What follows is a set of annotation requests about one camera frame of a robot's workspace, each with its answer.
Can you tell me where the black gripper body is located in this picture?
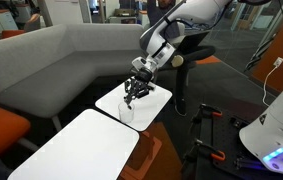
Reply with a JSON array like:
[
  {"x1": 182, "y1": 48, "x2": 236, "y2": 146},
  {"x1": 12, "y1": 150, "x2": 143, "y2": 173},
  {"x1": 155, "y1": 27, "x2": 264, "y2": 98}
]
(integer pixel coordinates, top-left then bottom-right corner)
[{"x1": 132, "y1": 67, "x2": 156, "y2": 90}]

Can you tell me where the clear drinking glass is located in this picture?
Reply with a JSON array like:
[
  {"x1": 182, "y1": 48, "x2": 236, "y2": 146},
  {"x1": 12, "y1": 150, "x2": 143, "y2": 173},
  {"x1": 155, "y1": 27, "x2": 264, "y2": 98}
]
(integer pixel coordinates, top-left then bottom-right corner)
[{"x1": 117, "y1": 101, "x2": 136, "y2": 125}]

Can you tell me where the white side table orange base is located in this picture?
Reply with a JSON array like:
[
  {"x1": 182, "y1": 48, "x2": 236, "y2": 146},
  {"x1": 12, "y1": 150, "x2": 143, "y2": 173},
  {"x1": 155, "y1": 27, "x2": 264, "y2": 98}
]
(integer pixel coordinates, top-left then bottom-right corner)
[
  {"x1": 7, "y1": 108, "x2": 164, "y2": 180},
  {"x1": 94, "y1": 80, "x2": 182, "y2": 180}
]

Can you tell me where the black laptop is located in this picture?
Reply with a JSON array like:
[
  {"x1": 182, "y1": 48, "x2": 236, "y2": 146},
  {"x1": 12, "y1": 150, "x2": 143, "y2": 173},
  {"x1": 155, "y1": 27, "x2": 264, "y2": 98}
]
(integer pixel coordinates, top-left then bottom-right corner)
[{"x1": 175, "y1": 31, "x2": 211, "y2": 56}]

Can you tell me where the man in dark shirt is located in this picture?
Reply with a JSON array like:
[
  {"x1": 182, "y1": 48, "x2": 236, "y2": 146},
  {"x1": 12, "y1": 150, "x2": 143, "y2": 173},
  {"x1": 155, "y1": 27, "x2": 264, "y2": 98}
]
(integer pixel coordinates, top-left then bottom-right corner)
[{"x1": 146, "y1": 0, "x2": 183, "y2": 40}]

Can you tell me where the black robot cart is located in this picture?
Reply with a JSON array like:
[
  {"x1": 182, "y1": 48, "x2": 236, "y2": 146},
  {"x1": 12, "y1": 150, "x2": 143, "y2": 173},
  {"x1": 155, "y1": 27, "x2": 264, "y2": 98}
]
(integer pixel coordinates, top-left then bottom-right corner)
[{"x1": 180, "y1": 103, "x2": 283, "y2": 180}]

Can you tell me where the grey sofa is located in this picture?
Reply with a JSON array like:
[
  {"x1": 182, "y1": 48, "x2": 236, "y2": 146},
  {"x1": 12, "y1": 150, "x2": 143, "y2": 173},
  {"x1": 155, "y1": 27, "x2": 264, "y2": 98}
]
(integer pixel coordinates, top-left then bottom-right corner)
[{"x1": 0, "y1": 23, "x2": 146, "y2": 120}]

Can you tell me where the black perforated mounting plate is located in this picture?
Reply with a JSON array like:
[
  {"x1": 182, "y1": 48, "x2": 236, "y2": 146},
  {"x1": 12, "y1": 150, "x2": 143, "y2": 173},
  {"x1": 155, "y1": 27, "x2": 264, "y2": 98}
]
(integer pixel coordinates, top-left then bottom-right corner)
[{"x1": 197, "y1": 107, "x2": 283, "y2": 180}]

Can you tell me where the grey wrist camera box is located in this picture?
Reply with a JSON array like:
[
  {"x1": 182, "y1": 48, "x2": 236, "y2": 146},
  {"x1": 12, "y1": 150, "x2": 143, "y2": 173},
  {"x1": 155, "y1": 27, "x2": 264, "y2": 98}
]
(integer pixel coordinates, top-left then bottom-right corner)
[{"x1": 131, "y1": 56, "x2": 151, "y2": 71}]

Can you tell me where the black clamp orange handle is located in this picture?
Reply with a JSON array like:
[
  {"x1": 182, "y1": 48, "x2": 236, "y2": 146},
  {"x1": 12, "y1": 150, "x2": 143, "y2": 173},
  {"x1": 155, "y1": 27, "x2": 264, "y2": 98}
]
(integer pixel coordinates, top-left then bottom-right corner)
[
  {"x1": 193, "y1": 139, "x2": 227, "y2": 163},
  {"x1": 193, "y1": 103, "x2": 224, "y2": 119}
]

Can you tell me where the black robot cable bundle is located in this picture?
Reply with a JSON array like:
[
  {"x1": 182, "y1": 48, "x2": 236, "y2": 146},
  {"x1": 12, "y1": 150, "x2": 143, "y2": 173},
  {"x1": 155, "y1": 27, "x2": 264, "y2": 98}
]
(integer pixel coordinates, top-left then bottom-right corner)
[{"x1": 243, "y1": 0, "x2": 283, "y2": 73}]

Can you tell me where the white cable with plug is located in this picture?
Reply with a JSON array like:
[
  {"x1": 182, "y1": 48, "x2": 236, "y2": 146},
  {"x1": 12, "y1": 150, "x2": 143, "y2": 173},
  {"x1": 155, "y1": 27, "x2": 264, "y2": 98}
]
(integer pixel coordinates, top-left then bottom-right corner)
[{"x1": 262, "y1": 56, "x2": 283, "y2": 108}]

